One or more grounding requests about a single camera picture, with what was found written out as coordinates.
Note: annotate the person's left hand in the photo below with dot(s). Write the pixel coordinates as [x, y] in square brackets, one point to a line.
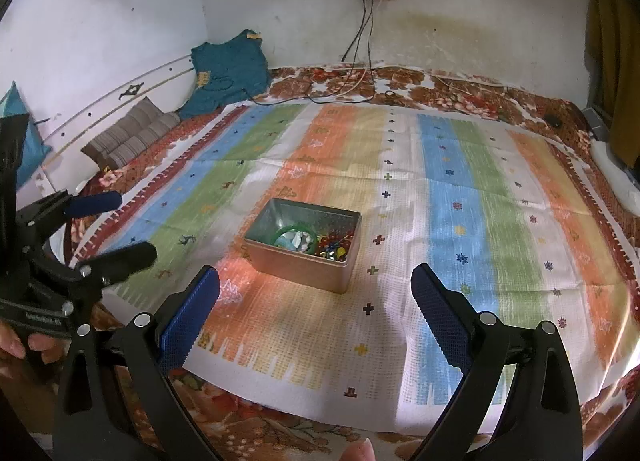
[12, 343]

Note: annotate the dark yellow cloth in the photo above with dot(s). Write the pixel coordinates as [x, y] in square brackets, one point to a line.
[610, 91]

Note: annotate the teal pillow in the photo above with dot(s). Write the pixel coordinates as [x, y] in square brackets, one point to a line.
[20, 136]

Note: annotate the green jade bangle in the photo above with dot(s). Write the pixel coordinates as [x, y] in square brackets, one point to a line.
[286, 229]

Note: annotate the grey box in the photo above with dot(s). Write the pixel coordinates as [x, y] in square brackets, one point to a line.
[595, 118]

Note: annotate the black wall clip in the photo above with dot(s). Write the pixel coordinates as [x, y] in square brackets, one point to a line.
[131, 89]

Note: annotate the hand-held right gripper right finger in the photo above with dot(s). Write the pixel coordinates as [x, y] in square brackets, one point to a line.
[440, 316]

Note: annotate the silver metal tin box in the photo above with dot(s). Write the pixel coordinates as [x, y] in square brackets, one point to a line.
[300, 273]

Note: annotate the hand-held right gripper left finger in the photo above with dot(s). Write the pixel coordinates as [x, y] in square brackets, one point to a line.
[192, 316]

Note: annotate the striped brown cushion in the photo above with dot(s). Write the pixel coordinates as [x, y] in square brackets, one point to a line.
[130, 136]

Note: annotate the person's right hand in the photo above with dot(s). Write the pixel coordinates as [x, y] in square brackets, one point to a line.
[358, 452]

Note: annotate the white cloth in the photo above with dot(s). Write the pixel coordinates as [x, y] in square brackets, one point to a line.
[615, 176]

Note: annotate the colourful striped mat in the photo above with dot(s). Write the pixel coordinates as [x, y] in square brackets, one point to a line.
[475, 216]

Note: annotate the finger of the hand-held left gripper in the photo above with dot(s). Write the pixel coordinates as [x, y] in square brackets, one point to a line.
[95, 203]
[125, 256]

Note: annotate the teal garment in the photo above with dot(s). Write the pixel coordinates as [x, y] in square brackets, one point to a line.
[230, 71]

